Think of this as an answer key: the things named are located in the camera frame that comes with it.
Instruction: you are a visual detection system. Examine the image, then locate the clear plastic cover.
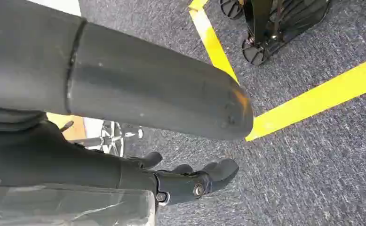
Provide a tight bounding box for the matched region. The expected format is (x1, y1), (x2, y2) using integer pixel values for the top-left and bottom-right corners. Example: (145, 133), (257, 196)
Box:
(0, 177), (156, 226)

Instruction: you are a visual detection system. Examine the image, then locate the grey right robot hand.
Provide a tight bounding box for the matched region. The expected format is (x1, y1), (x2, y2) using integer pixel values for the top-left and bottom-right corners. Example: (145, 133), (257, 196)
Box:
(0, 0), (255, 207)

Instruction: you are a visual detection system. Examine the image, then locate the black robot foot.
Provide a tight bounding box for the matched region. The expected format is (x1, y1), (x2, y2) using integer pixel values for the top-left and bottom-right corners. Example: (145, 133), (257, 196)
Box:
(219, 0), (332, 67)

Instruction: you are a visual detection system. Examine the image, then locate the yellow floor tape strip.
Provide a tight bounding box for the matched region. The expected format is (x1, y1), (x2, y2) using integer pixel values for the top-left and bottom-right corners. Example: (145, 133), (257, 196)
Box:
(245, 53), (366, 143)
(188, 0), (240, 84)

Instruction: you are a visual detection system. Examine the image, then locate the black robot leg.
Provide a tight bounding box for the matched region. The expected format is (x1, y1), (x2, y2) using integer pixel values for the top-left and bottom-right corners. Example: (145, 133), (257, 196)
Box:
(251, 0), (276, 45)

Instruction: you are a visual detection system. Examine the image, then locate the silver spoked wheel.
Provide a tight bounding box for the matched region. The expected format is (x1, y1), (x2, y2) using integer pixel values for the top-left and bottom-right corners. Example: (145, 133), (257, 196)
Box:
(99, 120), (144, 158)

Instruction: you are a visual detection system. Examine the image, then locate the silver rod with dark handle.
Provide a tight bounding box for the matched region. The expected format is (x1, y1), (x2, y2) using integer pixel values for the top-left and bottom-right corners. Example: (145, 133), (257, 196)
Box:
(59, 121), (75, 133)

